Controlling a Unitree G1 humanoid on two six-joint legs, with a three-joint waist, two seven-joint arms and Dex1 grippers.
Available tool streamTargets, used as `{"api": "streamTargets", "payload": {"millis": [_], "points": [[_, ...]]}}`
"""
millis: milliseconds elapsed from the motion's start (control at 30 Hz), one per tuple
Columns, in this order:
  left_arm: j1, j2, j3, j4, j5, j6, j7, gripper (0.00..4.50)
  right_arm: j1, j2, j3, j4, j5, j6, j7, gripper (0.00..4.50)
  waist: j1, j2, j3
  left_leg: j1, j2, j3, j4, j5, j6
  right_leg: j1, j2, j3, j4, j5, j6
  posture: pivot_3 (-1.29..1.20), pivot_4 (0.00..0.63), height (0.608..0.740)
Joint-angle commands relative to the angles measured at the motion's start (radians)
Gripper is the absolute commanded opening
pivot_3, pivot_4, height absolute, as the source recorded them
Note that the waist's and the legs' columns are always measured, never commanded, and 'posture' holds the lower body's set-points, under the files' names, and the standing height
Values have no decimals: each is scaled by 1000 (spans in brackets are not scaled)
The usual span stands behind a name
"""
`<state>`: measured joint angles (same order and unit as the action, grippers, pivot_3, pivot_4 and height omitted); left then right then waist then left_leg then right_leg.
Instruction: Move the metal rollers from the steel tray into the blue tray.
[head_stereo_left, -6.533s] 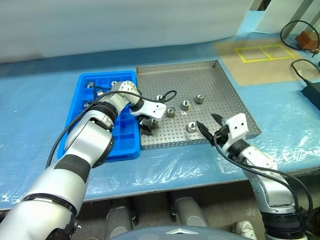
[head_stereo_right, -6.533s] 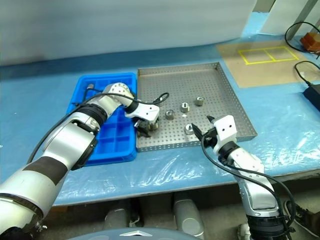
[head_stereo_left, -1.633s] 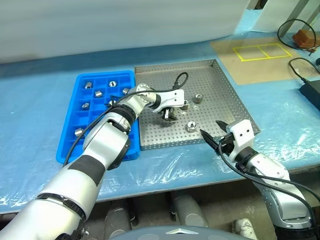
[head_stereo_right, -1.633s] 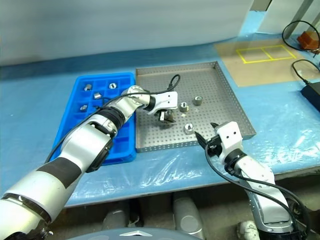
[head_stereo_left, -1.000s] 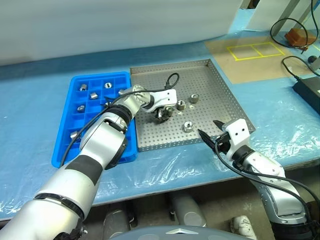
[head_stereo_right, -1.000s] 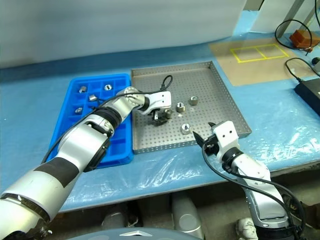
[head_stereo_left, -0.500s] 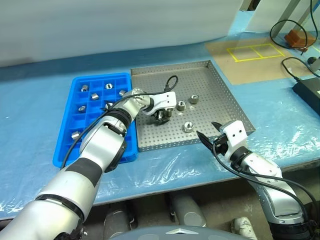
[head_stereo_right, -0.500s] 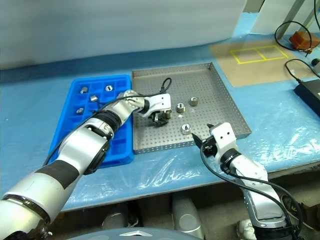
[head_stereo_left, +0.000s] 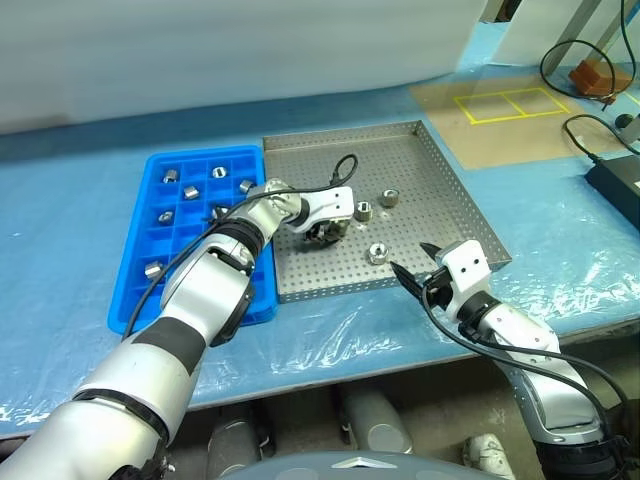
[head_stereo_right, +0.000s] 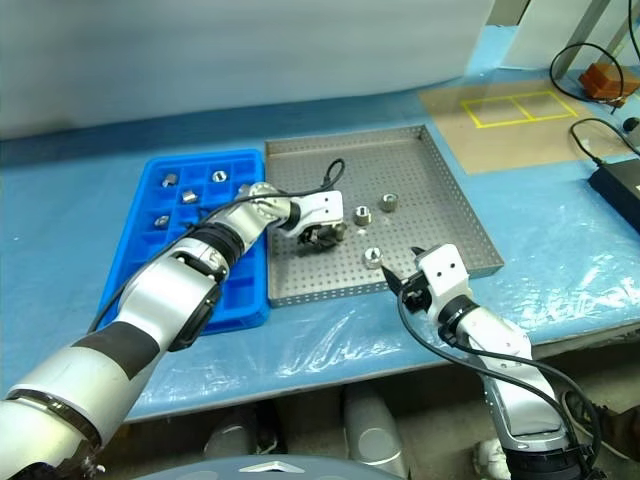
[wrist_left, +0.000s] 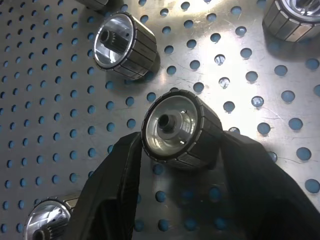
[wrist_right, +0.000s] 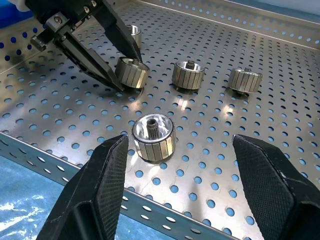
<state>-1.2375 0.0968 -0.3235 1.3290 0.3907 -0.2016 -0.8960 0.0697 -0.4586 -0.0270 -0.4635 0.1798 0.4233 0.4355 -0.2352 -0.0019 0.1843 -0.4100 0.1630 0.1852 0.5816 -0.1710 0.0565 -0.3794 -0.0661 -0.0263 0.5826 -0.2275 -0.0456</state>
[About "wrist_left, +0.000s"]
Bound ribbed metal roller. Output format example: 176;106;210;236
140;89;224;171
24;195;81;240
92;12;158;81
74;0;110;11
261;0;320;43

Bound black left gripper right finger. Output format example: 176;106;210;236
199;129;320;240

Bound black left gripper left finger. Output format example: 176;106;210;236
66;131;144;240

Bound perforated steel tray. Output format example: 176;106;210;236
0;0;320;240

